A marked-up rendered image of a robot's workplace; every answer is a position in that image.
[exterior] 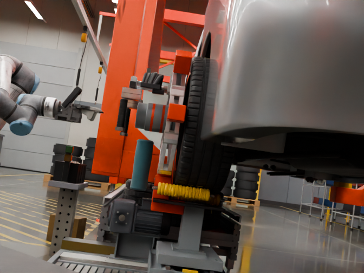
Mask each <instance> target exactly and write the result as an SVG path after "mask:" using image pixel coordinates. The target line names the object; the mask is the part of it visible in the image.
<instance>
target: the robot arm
mask: <svg viewBox="0 0 364 273"><path fill-rule="evenodd" d="M39 83H40V78H39V77H38V76H37V75H36V74H35V73H34V72H33V71H31V70H30V69H29V68H28V67H27V66H25V65H24V64H23V63H22V62H21V61H19V60H18V59H16V58H15V57H13V56H10V55H6V54H3V55H0V131H1V129H2V128H3V127H4V125H5V124H6V123H8V124H9V128H10V130H11V132H12V133H14V134H16V135H19V136H25V135H28V134H29V133H30V132H31V130H32V129H33V126H34V123H35V121H36V119H37V116H46V117H51V118H54V117H55V119H56V120H62V121H68V122H72V123H73V122H74V123H81V119H82V114H84V115H86V116H87V119H88V120H90V121H94V119H95V117H96V115H97V113H102V114H103V111H102V110H101V109H100V108H97V107H91V106H85V105H80V104H76V103H73V101H74V100H75V99H76V98H77V97H78V96H79V95H80V94H81V92H82V89H81V88H80V87H79V86H76V88H74V90H73V91H72V92H71V94H70V95H69V96H68V97H67V98H66V99H65V100H64V102H63V103H62V104H61V101H58V100H57V98H53V97H45V96H38V95H32V94H33V93H34V91H35V90H36V89H37V87H38V85H39ZM61 109H62V111H61Z"/></svg>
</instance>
